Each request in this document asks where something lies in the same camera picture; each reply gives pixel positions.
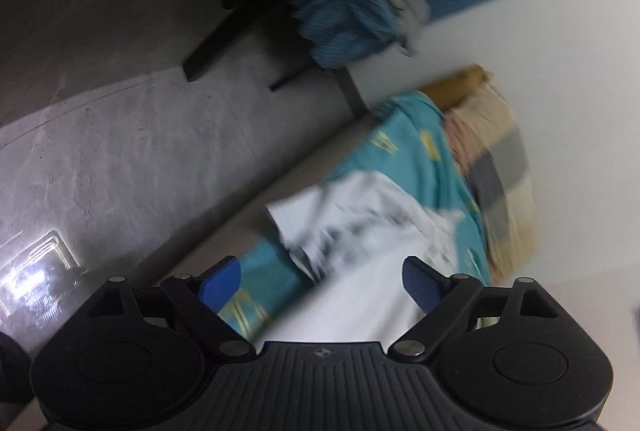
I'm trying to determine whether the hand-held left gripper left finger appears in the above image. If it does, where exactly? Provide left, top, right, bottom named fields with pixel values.
left=85, top=256, right=256, bottom=364

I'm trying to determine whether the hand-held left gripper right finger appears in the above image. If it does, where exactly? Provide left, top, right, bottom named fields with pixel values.
left=387, top=256, right=563, bottom=364

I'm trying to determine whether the white garment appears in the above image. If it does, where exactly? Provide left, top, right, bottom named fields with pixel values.
left=257, top=171, right=488, bottom=344

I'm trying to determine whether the teal printed bed sheet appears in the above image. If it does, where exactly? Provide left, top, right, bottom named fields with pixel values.
left=215, top=92, right=493, bottom=342

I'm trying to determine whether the plaid pillow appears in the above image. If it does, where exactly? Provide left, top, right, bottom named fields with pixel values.
left=442, top=76, right=541, bottom=283

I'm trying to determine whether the brown pillow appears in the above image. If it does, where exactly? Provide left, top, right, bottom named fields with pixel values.
left=420, top=65, right=488, bottom=109

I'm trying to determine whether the dark rounded object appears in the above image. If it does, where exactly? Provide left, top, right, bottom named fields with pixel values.
left=0, top=331, right=33, bottom=407

